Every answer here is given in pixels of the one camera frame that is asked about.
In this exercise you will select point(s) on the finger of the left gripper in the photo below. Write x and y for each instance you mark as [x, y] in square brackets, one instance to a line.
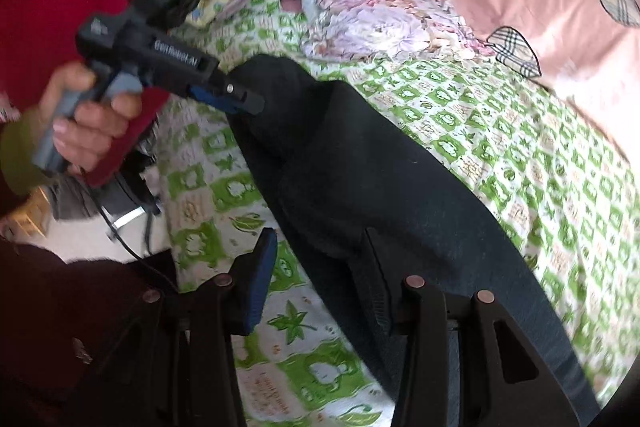
[232, 97]

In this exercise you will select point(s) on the black pants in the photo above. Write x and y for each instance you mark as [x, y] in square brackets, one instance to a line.
[363, 206]

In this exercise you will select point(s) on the lilac floral folded cloth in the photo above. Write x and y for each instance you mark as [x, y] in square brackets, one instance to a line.
[354, 30]

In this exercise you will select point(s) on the green white patterned bedsheet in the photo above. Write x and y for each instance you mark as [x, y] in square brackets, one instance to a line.
[559, 189]

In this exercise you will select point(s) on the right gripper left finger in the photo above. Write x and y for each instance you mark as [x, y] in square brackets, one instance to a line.
[192, 377]

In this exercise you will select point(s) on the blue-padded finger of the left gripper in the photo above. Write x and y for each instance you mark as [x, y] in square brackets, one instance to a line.
[215, 99]

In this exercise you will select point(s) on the person's left hand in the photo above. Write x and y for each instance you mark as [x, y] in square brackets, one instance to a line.
[84, 139]

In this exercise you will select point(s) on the pink heart-pattern quilt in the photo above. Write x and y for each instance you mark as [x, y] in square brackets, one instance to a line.
[588, 55]

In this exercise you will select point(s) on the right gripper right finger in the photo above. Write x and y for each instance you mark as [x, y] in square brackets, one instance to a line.
[503, 379]

